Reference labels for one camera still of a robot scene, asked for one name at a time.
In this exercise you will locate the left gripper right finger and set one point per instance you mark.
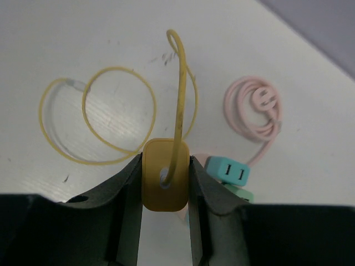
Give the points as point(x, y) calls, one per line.
point(227, 230)

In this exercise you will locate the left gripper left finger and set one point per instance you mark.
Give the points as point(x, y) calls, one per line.
point(98, 227)

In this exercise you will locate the green adapter plug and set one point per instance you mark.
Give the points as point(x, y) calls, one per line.
point(240, 192)

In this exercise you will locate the blue adapter plug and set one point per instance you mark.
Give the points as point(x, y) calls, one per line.
point(227, 170)

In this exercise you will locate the yellow charger plug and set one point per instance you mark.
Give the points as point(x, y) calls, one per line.
point(155, 167)

